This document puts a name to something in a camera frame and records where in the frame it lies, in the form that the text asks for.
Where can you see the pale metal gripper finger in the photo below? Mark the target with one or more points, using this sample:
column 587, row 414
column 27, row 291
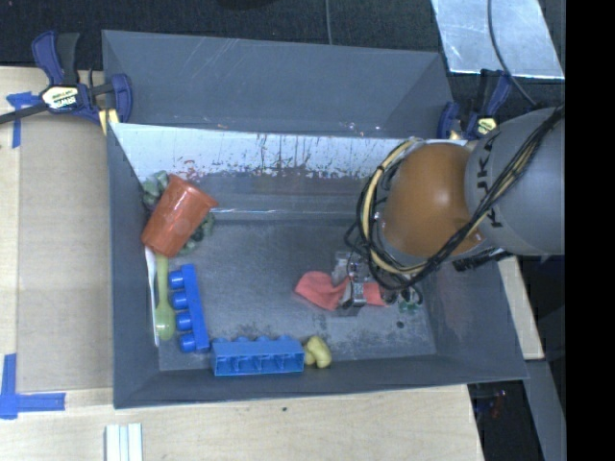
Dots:
column 342, row 264
column 358, row 293

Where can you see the red cloth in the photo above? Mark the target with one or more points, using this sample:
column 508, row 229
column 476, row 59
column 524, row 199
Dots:
column 317, row 288

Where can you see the yellow toy duck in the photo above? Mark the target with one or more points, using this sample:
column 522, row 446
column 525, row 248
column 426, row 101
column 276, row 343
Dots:
column 319, row 352

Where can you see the blue wide toy brick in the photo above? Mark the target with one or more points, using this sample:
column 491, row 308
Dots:
column 259, row 358

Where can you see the blue narrow toy brick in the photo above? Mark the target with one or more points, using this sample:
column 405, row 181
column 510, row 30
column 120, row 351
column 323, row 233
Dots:
column 192, row 305

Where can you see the orange plastic cup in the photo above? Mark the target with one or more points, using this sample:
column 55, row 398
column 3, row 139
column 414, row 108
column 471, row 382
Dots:
column 175, row 216

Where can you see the light green plastic spoon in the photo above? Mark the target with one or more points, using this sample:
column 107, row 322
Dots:
column 164, row 322

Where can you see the grey metal bin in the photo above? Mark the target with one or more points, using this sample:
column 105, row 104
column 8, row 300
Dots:
column 269, row 89

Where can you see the white plastic utensil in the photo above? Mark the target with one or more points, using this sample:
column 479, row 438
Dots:
column 150, row 276

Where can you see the green camouflage toy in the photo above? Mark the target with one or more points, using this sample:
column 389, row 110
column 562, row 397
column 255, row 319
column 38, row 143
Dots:
column 154, row 187

